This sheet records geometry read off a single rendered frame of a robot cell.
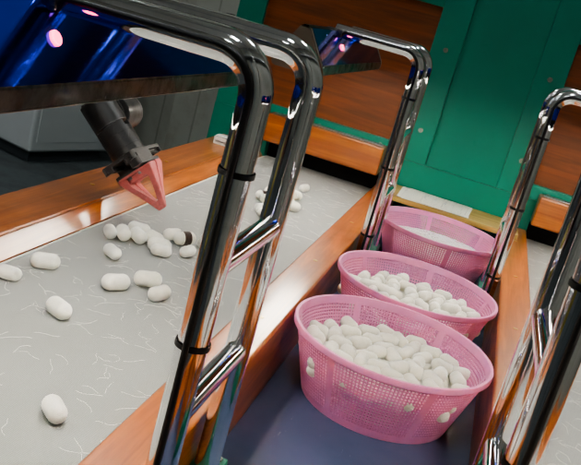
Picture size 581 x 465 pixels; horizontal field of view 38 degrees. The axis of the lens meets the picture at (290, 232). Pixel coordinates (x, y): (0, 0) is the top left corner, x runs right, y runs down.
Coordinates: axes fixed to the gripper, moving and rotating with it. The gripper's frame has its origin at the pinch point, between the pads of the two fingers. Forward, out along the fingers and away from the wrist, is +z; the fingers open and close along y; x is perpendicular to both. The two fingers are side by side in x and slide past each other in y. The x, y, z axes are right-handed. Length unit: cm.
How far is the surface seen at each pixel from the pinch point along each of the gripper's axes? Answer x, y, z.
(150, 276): -5.7, -26.0, 9.4
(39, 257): 2.8, -32.6, 0.0
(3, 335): -1, -51, 7
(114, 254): -0.2, -21.2, 4.1
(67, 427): -10, -62, 17
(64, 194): 9.4, -7.8, -8.9
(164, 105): 117, 320, -72
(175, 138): 112, 296, -50
